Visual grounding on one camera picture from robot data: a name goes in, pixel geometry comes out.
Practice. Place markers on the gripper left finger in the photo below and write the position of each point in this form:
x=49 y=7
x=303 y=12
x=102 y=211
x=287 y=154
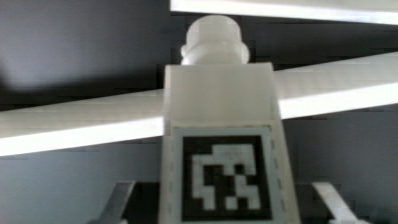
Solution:
x=133 y=204

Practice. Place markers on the white table leg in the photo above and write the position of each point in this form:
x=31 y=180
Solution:
x=227 y=184

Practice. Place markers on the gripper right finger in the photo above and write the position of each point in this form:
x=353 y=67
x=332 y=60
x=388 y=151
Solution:
x=323 y=206

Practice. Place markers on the white L-shaped obstacle fence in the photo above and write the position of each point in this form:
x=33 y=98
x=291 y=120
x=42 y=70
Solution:
x=324 y=88

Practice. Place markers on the white square table top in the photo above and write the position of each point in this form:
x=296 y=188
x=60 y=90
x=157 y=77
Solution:
x=365 y=11

